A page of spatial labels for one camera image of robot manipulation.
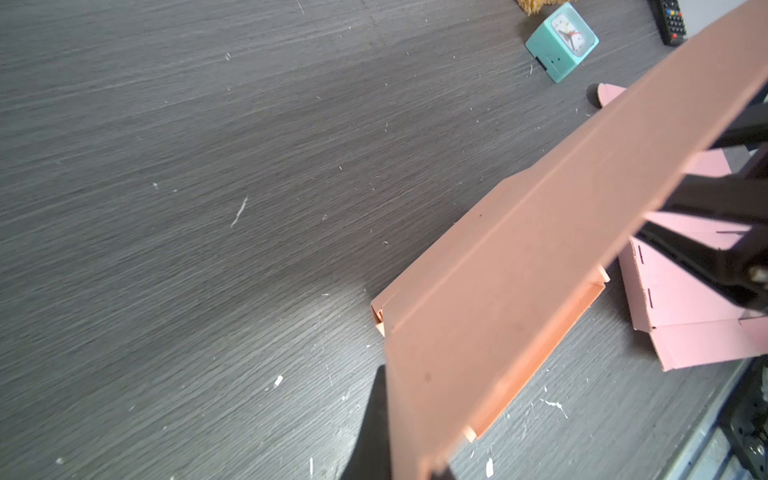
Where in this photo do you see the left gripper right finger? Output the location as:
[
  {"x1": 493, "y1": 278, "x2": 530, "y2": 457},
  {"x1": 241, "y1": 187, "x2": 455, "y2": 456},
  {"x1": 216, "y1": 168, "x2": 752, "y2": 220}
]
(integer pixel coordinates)
[{"x1": 430, "y1": 467, "x2": 455, "y2": 480}]

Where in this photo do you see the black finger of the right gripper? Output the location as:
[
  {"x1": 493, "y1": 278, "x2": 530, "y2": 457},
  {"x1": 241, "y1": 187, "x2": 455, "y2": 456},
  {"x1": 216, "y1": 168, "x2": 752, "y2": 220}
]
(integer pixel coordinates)
[{"x1": 659, "y1": 143, "x2": 767, "y2": 225}]

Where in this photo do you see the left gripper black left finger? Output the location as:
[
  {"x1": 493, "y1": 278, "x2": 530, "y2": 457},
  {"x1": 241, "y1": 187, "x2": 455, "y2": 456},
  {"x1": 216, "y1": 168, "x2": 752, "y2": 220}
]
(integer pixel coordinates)
[{"x1": 340, "y1": 365, "x2": 391, "y2": 480}]

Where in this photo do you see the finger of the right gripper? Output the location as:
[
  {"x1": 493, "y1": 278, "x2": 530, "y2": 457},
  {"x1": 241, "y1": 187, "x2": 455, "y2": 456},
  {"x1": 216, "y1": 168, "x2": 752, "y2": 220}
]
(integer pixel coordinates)
[{"x1": 635, "y1": 222, "x2": 767, "y2": 312}]

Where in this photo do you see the orange cardboard box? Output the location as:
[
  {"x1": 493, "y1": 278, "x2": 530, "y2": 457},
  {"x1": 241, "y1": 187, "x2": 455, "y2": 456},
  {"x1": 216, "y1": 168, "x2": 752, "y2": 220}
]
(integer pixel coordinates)
[{"x1": 371, "y1": 1, "x2": 767, "y2": 479}]

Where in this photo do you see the pink flat cardboard box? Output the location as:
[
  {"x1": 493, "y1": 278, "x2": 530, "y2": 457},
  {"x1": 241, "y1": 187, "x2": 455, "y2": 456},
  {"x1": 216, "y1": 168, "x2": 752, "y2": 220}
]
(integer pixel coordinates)
[{"x1": 596, "y1": 82, "x2": 768, "y2": 373}]

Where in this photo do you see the black remote control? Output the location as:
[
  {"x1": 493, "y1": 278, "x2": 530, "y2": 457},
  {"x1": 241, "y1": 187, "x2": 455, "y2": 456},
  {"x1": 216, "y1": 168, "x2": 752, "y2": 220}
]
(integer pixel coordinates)
[{"x1": 648, "y1": 0, "x2": 687, "y2": 47}]

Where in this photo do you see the small teal alarm clock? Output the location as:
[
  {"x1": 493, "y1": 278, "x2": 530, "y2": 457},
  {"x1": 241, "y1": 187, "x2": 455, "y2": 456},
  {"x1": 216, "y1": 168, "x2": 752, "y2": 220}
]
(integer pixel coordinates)
[{"x1": 525, "y1": 2, "x2": 600, "y2": 83}]

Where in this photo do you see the brown teddy bear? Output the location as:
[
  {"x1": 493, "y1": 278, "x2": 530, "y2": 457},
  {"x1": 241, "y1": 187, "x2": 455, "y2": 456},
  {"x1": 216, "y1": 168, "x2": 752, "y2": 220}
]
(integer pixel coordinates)
[{"x1": 516, "y1": 0, "x2": 568, "y2": 16}]

